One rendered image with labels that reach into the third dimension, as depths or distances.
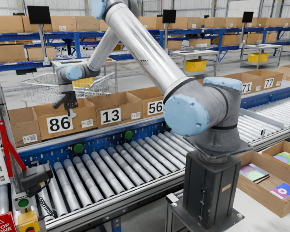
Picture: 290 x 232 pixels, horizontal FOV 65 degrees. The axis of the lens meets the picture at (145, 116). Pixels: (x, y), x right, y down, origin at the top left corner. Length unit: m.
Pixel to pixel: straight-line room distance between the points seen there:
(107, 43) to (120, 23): 0.36
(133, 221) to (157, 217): 0.22
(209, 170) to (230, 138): 0.16
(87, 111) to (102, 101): 0.36
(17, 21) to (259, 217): 5.69
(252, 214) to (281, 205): 0.14
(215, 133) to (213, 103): 0.19
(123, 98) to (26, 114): 0.79
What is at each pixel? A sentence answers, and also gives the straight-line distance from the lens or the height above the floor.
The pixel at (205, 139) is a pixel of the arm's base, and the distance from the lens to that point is 0.96.
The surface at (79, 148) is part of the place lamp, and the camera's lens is 1.68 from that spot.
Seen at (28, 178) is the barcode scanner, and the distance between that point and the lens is 1.02.
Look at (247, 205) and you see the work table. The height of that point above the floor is 0.75.
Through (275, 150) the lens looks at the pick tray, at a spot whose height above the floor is 0.79.
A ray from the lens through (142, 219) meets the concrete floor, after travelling 2.24.
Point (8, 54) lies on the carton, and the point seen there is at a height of 0.97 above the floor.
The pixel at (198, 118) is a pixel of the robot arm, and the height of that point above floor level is 1.36.
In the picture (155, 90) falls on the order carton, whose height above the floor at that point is 1.01.
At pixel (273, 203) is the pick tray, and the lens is 1.37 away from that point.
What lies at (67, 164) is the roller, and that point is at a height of 0.75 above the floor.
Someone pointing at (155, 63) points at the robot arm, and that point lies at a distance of 0.86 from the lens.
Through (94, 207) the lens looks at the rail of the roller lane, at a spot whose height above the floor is 0.74.
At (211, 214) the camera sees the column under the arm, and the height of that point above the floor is 0.85.
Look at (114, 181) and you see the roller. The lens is 1.44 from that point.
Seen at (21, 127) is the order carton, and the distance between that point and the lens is 1.63.
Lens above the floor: 1.64
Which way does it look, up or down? 23 degrees down
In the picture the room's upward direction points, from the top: straight up
